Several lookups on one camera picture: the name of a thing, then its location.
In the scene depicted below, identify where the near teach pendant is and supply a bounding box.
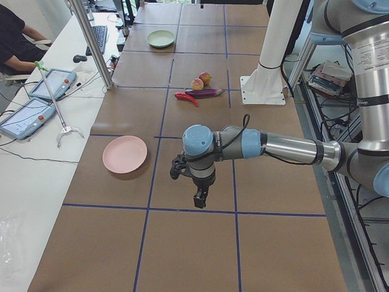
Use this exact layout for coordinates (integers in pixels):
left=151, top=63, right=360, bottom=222
left=1, top=97, right=55, bottom=140

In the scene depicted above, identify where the aluminium frame post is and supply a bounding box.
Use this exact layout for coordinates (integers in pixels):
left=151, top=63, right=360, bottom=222
left=64, top=0, right=114, bottom=90

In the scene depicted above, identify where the pink plate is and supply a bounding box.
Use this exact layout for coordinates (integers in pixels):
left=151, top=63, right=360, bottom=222
left=102, top=136, right=148, bottom=174

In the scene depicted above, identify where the seated person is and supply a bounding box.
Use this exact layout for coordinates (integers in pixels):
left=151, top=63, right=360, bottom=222
left=1, top=5, right=46, bottom=74

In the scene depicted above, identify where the white side table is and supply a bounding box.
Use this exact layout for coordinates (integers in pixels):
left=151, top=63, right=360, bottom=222
left=1, top=17, right=106, bottom=291

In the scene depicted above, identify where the black keyboard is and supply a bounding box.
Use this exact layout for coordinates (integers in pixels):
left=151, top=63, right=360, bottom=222
left=92, top=26, right=108, bottom=54

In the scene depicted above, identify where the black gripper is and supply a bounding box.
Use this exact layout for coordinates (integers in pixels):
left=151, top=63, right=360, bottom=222
left=192, top=172, right=216, bottom=208

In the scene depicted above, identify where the reacher grabber tool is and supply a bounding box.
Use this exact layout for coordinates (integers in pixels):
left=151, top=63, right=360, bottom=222
left=34, top=61, right=84, bottom=148

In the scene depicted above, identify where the stack of books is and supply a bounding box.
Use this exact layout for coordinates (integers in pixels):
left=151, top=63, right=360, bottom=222
left=308, top=60, right=353, bottom=96

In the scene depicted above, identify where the red yellow pomegranate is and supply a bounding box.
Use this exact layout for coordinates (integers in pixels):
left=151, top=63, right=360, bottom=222
left=199, top=72, right=212, bottom=86

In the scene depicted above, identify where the red chili pepper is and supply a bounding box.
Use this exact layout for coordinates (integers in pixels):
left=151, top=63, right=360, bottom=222
left=174, top=92, right=199, bottom=107

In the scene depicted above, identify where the purple eggplant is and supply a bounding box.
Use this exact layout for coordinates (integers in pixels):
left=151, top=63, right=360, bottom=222
left=185, top=88, right=224, bottom=99

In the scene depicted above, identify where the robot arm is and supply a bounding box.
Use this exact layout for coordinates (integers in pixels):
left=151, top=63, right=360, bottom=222
left=170, top=1, right=388, bottom=208

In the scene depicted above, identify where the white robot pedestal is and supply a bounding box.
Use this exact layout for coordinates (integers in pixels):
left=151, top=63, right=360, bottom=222
left=240, top=0, right=303, bottom=105

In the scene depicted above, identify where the cut pink peach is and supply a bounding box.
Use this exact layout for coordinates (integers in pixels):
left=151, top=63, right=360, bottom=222
left=191, top=78, right=204, bottom=91

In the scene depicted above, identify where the far teach pendant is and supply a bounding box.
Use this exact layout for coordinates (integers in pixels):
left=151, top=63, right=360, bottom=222
left=28, top=69, right=77, bottom=101

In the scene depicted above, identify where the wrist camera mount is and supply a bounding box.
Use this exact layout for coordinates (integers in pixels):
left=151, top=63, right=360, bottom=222
left=170, top=154, right=191, bottom=180

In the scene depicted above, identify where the green plate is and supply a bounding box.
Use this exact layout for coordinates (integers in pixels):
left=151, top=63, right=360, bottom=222
left=146, top=30, right=175, bottom=48

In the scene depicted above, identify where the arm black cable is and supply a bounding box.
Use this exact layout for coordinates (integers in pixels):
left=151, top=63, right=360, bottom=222
left=185, top=114, right=317, bottom=166

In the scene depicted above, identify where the black computer mouse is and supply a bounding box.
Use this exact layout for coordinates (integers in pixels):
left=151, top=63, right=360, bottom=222
left=72, top=55, right=88, bottom=63

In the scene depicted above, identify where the teach pendant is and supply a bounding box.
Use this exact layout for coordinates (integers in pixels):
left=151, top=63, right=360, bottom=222
left=1, top=97, right=55, bottom=140
left=28, top=69, right=77, bottom=101

